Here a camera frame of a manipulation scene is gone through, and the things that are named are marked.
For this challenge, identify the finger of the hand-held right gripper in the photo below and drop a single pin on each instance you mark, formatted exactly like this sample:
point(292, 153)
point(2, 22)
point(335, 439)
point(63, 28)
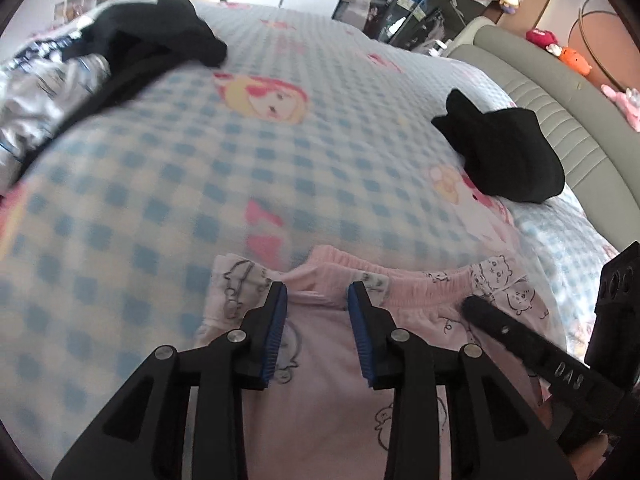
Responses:
point(525, 340)

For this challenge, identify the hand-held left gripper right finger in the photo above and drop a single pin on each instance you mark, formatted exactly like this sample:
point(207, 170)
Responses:
point(361, 340)

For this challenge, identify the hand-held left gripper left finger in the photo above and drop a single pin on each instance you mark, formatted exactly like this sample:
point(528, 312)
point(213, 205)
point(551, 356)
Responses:
point(275, 335)

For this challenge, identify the pink printed pajama pants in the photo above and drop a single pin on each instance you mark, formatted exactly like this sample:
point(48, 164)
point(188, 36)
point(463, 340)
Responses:
point(320, 410)

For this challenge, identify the black garment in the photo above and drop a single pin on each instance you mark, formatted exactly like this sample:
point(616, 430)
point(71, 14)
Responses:
point(505, 155)
point(160, 30)

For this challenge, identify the person's right hand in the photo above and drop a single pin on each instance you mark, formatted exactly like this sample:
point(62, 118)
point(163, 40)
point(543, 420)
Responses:
point(590, 464)

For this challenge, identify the blue checked cartoon blanket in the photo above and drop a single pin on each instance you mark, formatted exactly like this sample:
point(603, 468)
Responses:
point(175, 185)

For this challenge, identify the folded black garment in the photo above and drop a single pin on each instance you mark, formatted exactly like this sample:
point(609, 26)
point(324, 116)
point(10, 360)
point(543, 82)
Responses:
point(505, 155)

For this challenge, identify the grey padded headboard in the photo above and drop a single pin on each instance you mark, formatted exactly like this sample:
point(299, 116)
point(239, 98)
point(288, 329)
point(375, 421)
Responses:
point(575, 125)

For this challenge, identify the pink bunny plush toy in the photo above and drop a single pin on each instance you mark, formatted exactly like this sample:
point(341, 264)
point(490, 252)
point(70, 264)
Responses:
point(627, 105)

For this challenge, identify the orange plush toy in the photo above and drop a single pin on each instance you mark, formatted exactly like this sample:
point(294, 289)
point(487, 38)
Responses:
point(575, 60)

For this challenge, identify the red plush toy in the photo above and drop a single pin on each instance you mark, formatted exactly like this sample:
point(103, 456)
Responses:
point(540, 37)

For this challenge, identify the silver patterned garment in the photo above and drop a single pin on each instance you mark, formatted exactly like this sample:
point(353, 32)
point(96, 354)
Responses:
point(30, 110)

